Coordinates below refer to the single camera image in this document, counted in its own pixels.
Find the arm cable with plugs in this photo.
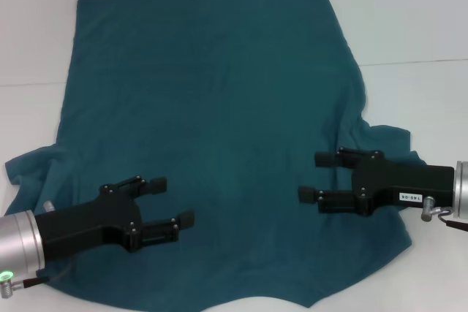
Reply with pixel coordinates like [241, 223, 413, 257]
[420, 197, 468, 233]
[0, 200, 80, 299]

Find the right arm cable with plugs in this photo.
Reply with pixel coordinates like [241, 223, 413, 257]
[420, 197, 468, 233]

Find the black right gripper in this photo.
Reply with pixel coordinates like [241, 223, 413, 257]
[298, 146, 456, 217]

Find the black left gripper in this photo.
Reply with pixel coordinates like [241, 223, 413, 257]
[34, 175, 195, 266]

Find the teal blue shirt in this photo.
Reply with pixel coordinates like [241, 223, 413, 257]
[4, 0, 431, 309]

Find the left arm cable with plugs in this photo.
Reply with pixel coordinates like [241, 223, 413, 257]
[0, 200, 80, 299]

